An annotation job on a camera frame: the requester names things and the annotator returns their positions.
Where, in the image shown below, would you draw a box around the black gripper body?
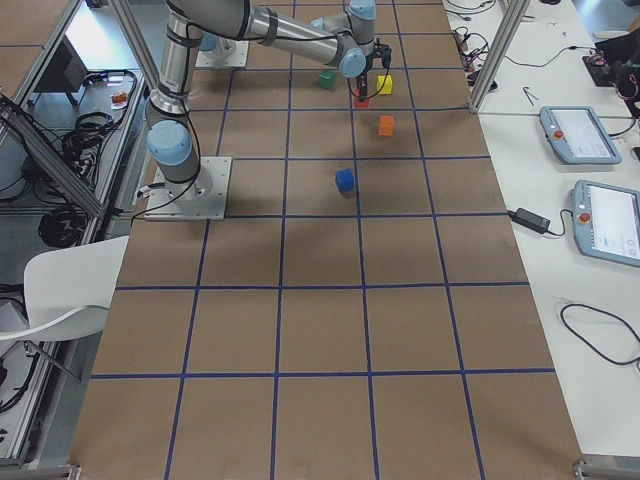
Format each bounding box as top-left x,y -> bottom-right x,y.
360,42 -> 388,75

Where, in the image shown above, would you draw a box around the red wooden block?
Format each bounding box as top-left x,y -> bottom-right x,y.
354,97 -> 370,109

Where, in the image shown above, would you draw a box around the yellow wooden block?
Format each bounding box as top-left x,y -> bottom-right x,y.
376,74 -> 394,95

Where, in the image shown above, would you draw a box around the green wooden block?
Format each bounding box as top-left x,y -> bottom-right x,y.
318,70 -> 336,90

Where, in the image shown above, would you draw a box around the orange wooden block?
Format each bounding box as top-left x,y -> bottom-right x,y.
378,115 -> 395,137

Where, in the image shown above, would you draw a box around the blue wooden block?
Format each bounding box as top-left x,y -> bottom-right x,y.
334,169 -> 356,195

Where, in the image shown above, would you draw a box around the blue teach pendant far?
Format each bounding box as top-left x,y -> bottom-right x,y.
539,106 -> 622,165

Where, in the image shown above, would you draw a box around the blue teach pendant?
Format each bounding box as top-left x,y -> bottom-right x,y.
571,180 -> 639,267
539,106 -> 622,165

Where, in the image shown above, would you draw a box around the black power adapter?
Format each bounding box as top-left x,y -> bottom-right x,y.
508,208 -> 550,234

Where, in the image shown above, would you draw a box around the blue teach pendant near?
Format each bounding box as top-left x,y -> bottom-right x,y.
571,180 -> 639,267

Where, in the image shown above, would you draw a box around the white chair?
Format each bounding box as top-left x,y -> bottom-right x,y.
1,236 -> 129,342

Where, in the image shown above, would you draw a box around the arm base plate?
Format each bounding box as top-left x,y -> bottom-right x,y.
143,156 -> 232,221
196,39 -> 249,70

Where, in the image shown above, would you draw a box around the aluminium frame post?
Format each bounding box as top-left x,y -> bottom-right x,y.
468,0 -> 530,114

